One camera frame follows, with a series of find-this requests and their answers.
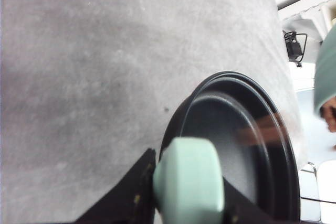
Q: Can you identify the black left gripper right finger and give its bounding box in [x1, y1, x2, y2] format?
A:
[222, 179, 276, 224]

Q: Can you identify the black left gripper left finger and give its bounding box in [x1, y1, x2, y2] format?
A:
[75, 148, 156, 223]

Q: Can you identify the black frying pan green handle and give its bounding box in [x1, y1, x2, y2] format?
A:
[161, 71, 300, 223]

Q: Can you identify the brown beef cubes pile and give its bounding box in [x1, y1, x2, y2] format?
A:
[321, 97, 335, 133]

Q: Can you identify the teal ceramic bowl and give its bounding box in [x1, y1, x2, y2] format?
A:
[314, 25, 335, 115]

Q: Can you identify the black cable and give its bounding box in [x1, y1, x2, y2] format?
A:
[300, 195, 336, 205]

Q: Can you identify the black camera on mount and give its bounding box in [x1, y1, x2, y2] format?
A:
[283, 31, 308, 68]

